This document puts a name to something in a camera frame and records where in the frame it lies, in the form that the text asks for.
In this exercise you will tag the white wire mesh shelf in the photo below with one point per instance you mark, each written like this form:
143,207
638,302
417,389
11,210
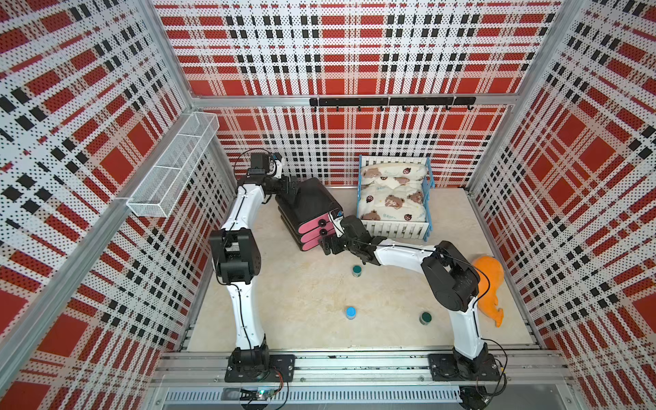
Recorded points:
183,148

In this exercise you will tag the black pink drawer cabinet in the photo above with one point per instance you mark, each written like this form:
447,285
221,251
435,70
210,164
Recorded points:
307,214

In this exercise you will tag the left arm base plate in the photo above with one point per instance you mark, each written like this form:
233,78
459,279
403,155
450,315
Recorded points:
243,367

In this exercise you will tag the aluminium mounting rail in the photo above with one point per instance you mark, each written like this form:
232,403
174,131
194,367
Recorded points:
360,368

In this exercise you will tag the orange plush whale toy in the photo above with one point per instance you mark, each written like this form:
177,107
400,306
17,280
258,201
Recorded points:
491,275

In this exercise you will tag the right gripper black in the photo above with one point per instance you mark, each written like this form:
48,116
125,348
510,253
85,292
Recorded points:
325,244

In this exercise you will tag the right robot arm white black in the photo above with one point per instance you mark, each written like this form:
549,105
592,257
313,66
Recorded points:
452,279

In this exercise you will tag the black wall hook rail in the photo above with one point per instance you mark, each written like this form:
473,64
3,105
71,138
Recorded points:
383,102

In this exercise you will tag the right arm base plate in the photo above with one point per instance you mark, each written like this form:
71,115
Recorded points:
453,367

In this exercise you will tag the bear print blanket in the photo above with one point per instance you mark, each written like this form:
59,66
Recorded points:
392,192

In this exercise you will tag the blue white doll bed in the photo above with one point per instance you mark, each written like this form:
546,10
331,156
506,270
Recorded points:
406,230

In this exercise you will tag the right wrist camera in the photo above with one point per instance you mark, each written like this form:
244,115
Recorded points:
336,219

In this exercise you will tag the dark green paint can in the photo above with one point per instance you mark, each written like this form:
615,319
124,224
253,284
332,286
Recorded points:
425,318

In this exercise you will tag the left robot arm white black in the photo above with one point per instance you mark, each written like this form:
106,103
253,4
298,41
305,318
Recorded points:
236,261

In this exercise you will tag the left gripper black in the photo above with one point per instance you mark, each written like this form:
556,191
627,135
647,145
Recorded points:
292,187

